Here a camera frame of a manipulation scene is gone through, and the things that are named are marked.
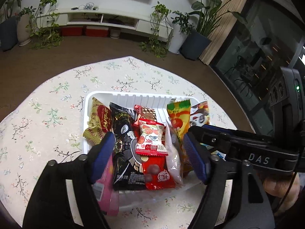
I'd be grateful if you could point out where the small white pot under console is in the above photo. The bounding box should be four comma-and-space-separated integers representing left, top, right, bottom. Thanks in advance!
110, 28, 121, 39

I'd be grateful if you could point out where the trailing green vine plant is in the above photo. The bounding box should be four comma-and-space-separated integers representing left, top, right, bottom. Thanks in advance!
30, 0, 63, 49

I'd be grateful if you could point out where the blue panda snack bag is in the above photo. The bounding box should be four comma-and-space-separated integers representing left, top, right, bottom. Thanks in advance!
190, 101, 210, 127

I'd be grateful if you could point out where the blue Tipo cake packet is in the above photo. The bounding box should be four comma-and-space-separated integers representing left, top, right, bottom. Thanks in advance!
201, 143, 226, 159

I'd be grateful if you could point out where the red storage box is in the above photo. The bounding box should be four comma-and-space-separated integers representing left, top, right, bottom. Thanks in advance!
85, 25, 109, 37
60, 25, 83, 37

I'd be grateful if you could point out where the floral white tablecloth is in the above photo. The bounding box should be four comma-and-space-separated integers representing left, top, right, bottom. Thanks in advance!
1, 56, 235, 225

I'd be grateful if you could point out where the red Mylikes chocolate bag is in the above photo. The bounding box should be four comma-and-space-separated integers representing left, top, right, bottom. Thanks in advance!
141, 156, 176, 190

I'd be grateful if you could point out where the white plastic tray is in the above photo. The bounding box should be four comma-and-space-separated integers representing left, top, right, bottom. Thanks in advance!
82, 90, 201, 212

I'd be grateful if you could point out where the red white fruit candy packet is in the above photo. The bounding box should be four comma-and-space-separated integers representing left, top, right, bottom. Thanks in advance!
136, 118, 168, 157

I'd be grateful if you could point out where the olive and red wafer packet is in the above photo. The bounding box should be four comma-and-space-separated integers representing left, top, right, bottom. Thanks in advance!
83, 97, 112, 145

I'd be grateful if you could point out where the person's right hand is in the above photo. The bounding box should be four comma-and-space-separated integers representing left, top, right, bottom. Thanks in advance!
263, 173, 301, 216

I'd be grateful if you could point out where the plant in white ribbed pot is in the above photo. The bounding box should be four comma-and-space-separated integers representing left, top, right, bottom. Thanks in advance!
17, 6, 36, 47

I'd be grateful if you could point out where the large leaf plant dark pot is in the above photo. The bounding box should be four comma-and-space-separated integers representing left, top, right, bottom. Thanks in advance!
179, 0, 247, 60

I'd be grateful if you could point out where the beige curtain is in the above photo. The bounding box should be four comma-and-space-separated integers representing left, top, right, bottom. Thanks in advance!
200, 0, 247, 65

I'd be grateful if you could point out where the orange snack bag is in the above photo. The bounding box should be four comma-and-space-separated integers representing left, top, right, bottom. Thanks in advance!
166, 99, 192, 177

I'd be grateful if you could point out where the pink snack packet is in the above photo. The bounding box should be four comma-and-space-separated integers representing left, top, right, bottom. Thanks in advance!
92, 156, 119, 216

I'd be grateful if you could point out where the small red-brown chocolate packet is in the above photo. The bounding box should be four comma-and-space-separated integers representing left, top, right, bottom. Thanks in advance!
133, 104, 157, 128

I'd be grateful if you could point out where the black nut snack bag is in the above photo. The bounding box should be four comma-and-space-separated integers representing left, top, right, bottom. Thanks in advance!
110, 102, 146, 191

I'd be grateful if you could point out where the right red storage box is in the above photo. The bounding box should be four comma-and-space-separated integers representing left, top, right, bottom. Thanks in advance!
85, 25, 109, 37

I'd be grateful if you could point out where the left red storage box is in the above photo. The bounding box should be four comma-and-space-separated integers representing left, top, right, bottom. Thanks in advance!
60, 25, 83, 37

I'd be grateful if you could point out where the hanging vine plant on console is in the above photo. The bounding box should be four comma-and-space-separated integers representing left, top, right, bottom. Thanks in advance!
140, 2, 173, 58

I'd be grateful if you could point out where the plant in white tall pot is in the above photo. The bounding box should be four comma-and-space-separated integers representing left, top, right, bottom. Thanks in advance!
169, 10, 194, 55

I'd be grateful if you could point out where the white TV console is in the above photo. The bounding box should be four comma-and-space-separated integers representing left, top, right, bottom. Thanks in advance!
35, 6, 175, 43

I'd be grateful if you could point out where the tall plant in dark pot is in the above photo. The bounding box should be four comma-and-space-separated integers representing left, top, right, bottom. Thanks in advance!
1, 0, 22, 52

